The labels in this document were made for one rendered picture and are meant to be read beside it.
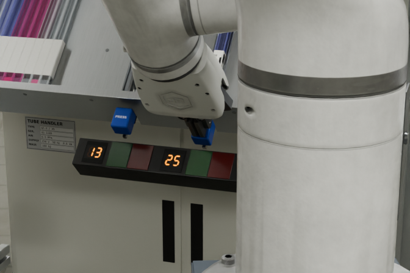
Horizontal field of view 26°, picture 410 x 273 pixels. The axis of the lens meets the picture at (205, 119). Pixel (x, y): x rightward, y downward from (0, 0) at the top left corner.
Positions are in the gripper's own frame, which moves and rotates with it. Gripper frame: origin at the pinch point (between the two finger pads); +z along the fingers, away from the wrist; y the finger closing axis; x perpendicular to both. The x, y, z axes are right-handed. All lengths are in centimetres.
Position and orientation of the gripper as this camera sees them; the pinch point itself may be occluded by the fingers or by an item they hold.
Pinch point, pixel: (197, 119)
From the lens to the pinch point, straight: 113.0
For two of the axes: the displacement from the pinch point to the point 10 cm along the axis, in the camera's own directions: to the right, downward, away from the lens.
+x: 2.1, -8.7, 4.5
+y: 9.5, 0.9, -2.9
